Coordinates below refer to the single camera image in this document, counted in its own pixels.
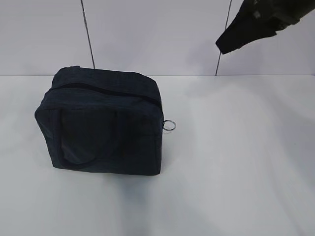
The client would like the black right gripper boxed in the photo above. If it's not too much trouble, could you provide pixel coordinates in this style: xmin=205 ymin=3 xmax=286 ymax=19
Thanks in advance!
xmin=216 ymin=0 xmax=314 ymax=55

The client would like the dark blue insulated lunch bag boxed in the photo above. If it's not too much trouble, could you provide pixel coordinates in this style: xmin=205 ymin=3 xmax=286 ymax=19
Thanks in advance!
xmin=34 ymin=66 xmax=165 ymax=176

